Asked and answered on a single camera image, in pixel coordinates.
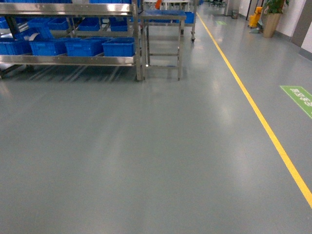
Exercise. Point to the yellow mop bucket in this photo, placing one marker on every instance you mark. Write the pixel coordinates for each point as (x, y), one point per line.
(253, 19)

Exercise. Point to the green potted plant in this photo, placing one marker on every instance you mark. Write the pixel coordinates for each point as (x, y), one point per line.
(273, 9)

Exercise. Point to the stainless steel small table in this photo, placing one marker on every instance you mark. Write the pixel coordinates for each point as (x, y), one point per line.
(161, 40)

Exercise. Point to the blue plastic bin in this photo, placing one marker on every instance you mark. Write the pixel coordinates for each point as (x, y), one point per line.
(119, 47)

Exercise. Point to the stainless steel shelf rack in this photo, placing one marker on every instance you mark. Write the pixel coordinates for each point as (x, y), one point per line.
(61, 33)

